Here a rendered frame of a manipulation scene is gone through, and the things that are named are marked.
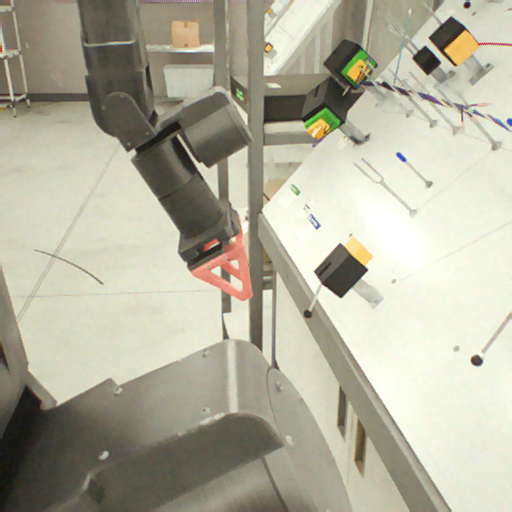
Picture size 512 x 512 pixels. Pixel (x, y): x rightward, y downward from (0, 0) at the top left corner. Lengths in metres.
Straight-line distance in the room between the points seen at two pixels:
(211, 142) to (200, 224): 0.09
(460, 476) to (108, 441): 0.57
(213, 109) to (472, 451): 0.46
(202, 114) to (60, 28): 7.50
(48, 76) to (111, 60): 7.61
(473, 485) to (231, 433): 0.56
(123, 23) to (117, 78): 0.05
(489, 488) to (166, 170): 0.47
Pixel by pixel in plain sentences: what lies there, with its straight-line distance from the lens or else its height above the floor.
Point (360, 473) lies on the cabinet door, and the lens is 1.07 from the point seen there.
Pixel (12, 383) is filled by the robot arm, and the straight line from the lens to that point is 0.21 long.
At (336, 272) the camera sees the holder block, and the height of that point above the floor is 0.99.
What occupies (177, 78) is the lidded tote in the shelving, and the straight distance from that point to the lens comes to 7.45.
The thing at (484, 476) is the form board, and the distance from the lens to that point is 0.70.
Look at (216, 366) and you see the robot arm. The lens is 0.18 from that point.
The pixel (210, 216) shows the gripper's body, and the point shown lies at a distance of 0.66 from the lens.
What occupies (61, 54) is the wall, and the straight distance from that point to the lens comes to 8.15.
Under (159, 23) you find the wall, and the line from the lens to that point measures 7.93.
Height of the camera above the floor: 1.38
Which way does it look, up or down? 25 degrees down
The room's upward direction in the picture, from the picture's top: straight up
